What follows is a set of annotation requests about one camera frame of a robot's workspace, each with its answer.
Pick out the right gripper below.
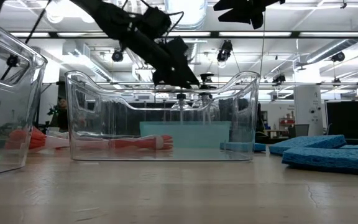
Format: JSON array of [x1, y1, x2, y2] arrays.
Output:
[[213, 0, 285, 30]]

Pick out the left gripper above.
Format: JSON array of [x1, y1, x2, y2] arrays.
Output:
[[154, 36, 200, 90]]

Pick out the long ceiling light strip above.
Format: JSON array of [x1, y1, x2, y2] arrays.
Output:
[[7, 30, 358, 39]]

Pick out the teal translucent plastic tray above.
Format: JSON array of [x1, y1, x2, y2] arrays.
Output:
[[139, 121, 231, 149]]

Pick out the black ceiling device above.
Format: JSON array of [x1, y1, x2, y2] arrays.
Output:
[[272, 73, 287, 85]]

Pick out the clear plastic bin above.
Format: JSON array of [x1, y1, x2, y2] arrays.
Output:
[[0, 14, 48, 179], [63, 70, 261, 162]]

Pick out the person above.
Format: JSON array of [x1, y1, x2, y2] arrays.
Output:
[[56, 98, 70, 131]]

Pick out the shelf with red items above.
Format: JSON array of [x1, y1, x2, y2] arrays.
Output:
[[278, 116, 295, 134]]

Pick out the white pillar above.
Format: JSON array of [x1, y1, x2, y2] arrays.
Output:
[[293, 85, 324, 137]]

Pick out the grey chair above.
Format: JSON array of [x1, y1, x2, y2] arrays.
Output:
[[287, 123, 310, 139]]

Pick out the black partition screen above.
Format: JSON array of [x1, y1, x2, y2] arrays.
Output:
[[325, 100, 358, 140]]

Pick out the black ceiling camera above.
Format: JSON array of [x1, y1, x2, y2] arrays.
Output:
[[331, 51, 346, 63], [216, 39, 234, 63], [111, 49, 124, 63]]

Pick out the white round ceiling duct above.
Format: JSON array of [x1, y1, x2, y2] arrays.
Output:
[[165, 0, 209, 30]]

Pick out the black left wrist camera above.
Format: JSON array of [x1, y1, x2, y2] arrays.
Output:
[[141, 6, 173, 32]]

